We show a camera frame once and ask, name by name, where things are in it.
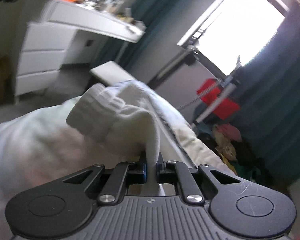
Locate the white stool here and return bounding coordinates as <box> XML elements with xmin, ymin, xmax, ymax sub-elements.
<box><xmin>89</xmin><ymin>60</ymin><xmax>134</xmax><ymax>85</ymax></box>

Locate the wide blue curtain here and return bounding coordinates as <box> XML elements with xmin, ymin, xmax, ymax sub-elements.
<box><xmin>236</xmin><ymin>17</ymin><xmax>300</xmax><ymax>188</ymax></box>

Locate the white zip sweatshirt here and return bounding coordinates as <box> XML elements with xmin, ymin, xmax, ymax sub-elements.
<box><xmin>0</xmin><ymin>80</ymin><xmax>239</xmax><ymax>198</ymax></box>

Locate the dark garment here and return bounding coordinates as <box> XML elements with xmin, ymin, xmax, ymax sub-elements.
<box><xmin>199</xmin><ymin>132</ymin><xmax>273</xmax><ymax>178</ymax></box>

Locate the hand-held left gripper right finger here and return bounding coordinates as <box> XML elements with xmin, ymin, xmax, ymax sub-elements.
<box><xmin>155</xmin><ymin>152</ymin><xmax>240</xmax><ymax>204</ymax></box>

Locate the green garment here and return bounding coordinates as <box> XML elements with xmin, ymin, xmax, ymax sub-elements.
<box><xmin>230</xmin><ymin>160</ymin><xmax>263</xmax><ymax>180</ymax></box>

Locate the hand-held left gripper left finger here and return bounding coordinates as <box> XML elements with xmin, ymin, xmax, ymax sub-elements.
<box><xmin>61</xmin><ymin>152</ymin><xmax>148</xmax><ymax>204</ymax></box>

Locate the dark framed window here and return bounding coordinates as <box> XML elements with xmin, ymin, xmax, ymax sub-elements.
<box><xmin>176</xmin><ymin>0</ymin><xmax>290</xmax><ymax>77</ymax></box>

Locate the white desk with drawers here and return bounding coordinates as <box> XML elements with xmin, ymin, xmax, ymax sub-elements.
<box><xmin>15</xmin><ymin>0</ymin><xmax>147</xmax><ymax>103</ymax></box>

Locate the row of cosmetic bottles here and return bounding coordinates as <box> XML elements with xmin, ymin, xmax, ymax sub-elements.
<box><xmin>75</xmin><ymin>0</ymin><xmax>145</xmax><ymax>30</ymax></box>

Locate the white panel heater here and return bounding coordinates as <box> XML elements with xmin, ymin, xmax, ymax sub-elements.
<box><xmin>149</xmin><ymin>46</ymin><xmax>225</xmax><ymax>110</ymax></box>

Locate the pink garment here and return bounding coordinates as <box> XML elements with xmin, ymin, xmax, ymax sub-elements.
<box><xmin>214</xmin><ymin>124</ymin><xmax>242</xmax><ymax>143</ymax></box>

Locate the yellow garment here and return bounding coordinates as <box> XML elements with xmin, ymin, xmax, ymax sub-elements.
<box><xmin>212</xmin><ymin>130</ymin><xmax>238</xmax><ymax>160</ymax></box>

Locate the narrow blue curtain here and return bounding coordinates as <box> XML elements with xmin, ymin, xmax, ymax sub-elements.
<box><xmin>95</xmin><ymin>0</ymin><xmax>243</xmax><ymax>80</ymax></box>

